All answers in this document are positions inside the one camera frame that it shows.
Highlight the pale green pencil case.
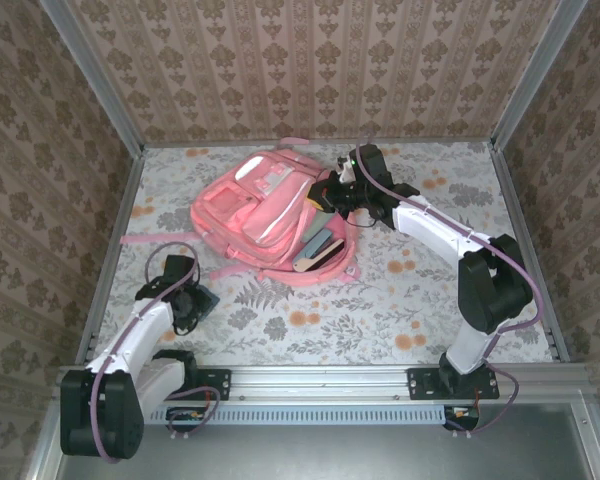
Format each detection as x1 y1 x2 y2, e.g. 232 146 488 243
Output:
303 208 334 247

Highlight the pink school backpack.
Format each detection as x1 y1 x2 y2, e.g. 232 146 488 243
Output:
119 135 362 289

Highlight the small dark teal pouch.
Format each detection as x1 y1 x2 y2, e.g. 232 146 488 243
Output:
193 284 221 322

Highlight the dark blue book black spine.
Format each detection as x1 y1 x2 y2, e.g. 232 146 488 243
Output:
292 228 347 275

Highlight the floral tablecloth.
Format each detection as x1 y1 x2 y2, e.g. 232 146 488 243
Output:
92 142 556 366

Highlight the grey metal sheet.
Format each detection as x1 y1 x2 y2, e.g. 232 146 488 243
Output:
54 402 596 480

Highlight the aluminium side rail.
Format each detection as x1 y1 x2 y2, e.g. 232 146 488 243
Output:
489 142 572 365
73 144 147 366

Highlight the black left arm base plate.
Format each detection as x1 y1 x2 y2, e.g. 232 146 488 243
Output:
192 368 232 401

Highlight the small controller board with wires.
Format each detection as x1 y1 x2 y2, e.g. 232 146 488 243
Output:
165 405 206 435
443 403 482 432

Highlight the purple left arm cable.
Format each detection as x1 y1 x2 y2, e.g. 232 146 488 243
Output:
90 241 222 465

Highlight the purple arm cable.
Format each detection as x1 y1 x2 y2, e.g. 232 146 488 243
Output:
353 130 541 439
90 241 222 465

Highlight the aluminium front rail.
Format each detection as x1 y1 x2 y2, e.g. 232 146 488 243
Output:
54 363 597 404

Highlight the aluminium frame post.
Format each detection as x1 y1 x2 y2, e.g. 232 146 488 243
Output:
489 0 590 154
38 0 147 157

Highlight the grey slotted cable duct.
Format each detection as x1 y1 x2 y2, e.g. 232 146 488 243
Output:
147 404 454 426

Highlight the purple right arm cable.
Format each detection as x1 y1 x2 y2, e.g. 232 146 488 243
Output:
353 130 541 439

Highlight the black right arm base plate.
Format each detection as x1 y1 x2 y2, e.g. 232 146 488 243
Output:
407 367 500 401

